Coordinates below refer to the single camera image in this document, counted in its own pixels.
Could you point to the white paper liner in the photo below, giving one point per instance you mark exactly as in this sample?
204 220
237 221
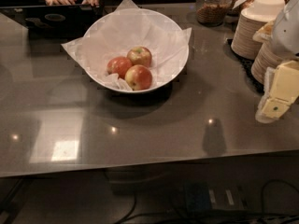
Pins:
124 31

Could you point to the black tray under plates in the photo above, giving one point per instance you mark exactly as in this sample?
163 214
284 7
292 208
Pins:
251 81

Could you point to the person right hand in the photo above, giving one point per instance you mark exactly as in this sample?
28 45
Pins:
60 2

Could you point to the red apple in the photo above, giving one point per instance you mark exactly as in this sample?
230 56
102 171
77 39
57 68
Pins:
119 65
138 77
140 55

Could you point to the dark power brick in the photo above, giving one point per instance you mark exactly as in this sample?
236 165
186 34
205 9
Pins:
202 197

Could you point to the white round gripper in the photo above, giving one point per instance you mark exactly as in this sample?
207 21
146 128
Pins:
287 34

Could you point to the white paper bowl stack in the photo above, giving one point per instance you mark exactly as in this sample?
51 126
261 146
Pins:
263 10

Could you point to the paper plate stack rear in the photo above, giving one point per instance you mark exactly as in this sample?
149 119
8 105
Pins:
249 23

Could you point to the person left hand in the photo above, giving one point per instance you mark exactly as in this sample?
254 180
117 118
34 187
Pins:
93 3

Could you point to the glass jar with cereal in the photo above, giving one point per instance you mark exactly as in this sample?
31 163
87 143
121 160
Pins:
212 12

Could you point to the red apple back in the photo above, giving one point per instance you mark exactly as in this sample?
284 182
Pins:
140 55

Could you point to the red apple front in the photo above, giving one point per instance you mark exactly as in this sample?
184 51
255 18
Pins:
138 77

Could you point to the black laptop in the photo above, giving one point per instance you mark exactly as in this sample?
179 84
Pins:
65 20

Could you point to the paper plate stack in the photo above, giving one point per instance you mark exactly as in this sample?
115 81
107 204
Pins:
249 23
265 58

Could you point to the paper plate stack front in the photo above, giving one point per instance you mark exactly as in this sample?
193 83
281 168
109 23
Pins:
265 58

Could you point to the red apple left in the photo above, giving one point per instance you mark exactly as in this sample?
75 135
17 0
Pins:
119 65

